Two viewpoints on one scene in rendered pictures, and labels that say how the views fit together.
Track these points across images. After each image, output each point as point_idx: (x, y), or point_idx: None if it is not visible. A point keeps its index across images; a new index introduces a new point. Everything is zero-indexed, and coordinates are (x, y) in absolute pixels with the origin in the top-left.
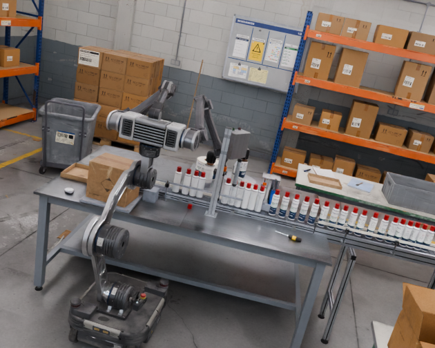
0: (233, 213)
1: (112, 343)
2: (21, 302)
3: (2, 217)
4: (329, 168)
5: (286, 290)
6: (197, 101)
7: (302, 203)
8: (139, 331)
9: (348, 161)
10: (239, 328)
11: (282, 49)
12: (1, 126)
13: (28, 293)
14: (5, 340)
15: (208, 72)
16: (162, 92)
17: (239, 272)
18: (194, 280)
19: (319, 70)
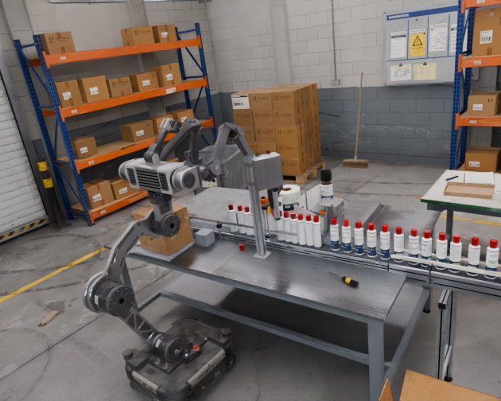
0: (290, 251)
1: (155, 399)
2: (118, 346)
3: (146, 262)
4: None
5: (386, 341)
6: (219, 130)
7: (404, 227)
8: (176, 388)
9: None
10: (320, 387)
11: (448, 33)
12: None
13: (129, 336)
14: (87, 383)
15: (370, 83)
16: (159, 132)
17: (333, 317)
18: (271, 327)
19: (493, 44)
